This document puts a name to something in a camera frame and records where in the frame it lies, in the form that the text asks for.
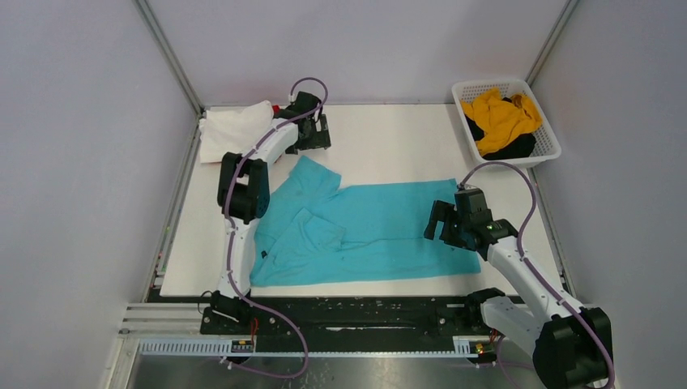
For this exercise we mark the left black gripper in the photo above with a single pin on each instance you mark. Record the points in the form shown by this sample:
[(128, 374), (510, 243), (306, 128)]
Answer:
[(318, 138)]

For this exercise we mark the table edge rail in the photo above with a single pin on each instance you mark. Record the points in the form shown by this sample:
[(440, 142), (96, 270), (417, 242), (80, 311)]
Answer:
[(553, 236), (169, 227)]

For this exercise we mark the white plastic basket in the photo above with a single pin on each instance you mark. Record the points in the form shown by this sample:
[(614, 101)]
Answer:
[(547, 146)]

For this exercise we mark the white folded t-shirt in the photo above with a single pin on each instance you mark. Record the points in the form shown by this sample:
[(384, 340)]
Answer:
[(231, 129)]

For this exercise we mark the right corner aluminium post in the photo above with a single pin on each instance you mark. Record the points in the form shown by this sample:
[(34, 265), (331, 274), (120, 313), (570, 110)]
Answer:
[(549, 43)]

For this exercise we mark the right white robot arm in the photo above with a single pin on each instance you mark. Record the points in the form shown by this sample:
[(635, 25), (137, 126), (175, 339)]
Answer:
[(570, 345)]

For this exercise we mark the right table edge rail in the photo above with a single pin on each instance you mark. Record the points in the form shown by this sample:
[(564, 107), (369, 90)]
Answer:
[(553, 236)]

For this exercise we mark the left corner aluminium post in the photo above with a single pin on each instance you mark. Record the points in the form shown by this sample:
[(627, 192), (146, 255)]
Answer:
[(156, 30)]

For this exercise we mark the white slotted cable duct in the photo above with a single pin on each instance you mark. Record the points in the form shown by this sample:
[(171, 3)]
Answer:
[(453, 347)]

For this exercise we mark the turquoise t-shirt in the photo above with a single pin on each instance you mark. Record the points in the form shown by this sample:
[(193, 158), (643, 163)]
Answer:
[(317, 232)]

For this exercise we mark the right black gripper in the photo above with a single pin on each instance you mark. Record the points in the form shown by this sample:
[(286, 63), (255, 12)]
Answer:
[(444, 211)]

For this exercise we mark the left table edge rail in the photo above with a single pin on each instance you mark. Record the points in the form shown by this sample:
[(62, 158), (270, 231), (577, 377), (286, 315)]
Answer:
[(169, 227)]

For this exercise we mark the corner aluminium post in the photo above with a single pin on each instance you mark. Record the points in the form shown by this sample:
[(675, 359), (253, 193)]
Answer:
[(549, 43), (156, 30)]

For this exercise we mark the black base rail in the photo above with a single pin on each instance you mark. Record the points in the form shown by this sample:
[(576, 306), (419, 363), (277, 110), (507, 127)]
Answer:
[(355, 322)]

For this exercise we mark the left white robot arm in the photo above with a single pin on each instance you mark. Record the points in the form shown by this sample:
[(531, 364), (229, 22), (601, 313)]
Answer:
[(244, 194)]

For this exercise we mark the black t-shirt in basket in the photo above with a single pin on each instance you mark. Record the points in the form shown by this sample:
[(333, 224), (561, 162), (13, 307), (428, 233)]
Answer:
[(522, 147)]

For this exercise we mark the yellow t-shirt in basket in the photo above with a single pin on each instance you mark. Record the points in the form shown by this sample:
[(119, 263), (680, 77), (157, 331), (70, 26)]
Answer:
[(501, 121)]

